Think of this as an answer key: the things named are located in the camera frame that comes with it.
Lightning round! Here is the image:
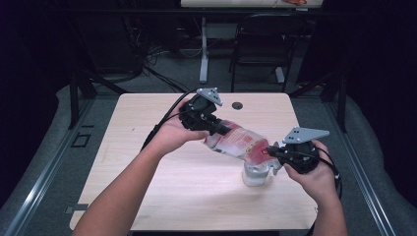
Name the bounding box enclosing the black floor socket frame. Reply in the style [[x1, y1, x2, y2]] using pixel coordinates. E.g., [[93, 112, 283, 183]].
[[71, 132, 92, 148]]

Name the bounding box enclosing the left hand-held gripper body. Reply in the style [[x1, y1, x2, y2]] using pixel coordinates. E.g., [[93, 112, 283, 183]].
[[178, 87, 224, 132]]

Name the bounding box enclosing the person's right hand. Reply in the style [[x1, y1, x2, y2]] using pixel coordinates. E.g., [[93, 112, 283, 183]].
[[284, 141, 340, 205]]

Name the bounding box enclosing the black folding chair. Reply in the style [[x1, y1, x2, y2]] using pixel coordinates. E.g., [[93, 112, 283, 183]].
[[229, 13, 308, 93]]

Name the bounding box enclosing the black metal stand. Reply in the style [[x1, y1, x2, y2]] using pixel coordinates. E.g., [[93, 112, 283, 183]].
[[67, 65, 130, 131], [288, 72, 348, 134]]

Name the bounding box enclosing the white table leg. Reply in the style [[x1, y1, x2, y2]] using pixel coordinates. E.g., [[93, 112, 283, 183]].
[[274, 66, 285, 84], [199, 17, 209, 85]]

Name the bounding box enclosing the white container with flip lid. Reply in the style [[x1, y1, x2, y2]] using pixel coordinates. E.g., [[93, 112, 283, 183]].
[[241, 141, 283, 188]]

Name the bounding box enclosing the right hand-held gripper black cable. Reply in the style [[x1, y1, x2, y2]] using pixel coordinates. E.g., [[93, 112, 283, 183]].
[[306, 147, 344, 236]]

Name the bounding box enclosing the bundle of black floor cables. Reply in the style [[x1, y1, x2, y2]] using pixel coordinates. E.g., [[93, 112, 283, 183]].
[[124, 16, 194, 94]]

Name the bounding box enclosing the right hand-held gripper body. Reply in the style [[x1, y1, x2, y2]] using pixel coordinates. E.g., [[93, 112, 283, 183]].
[[282, 127, 330, 175]]

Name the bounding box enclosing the left hand-held gripper black cable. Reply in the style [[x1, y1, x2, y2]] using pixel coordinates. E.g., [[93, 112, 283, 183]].
[[141, 88, 199, 151]]

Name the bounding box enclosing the aluminium floor rail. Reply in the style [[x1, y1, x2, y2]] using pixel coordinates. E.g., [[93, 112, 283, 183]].
[[4, 97, 95, 236], [323, 99, 397, 236]]

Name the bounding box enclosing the hand-held gripper black cable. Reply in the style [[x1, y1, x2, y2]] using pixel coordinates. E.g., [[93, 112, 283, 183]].
[[306, 147, 344, 236], [141, 88, 199, 151]]

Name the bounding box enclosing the grey tape strip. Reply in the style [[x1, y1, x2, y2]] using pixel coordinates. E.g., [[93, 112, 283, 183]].
[[64, 203, 89, 215]]

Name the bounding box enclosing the pink and white refill pouch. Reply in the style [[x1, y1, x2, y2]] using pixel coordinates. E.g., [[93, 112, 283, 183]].
[[203, 119, 278, 166]]

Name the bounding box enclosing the person's left hand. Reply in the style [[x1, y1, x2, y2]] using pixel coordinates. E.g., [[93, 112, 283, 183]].
[[149, 98, 210, 158]]

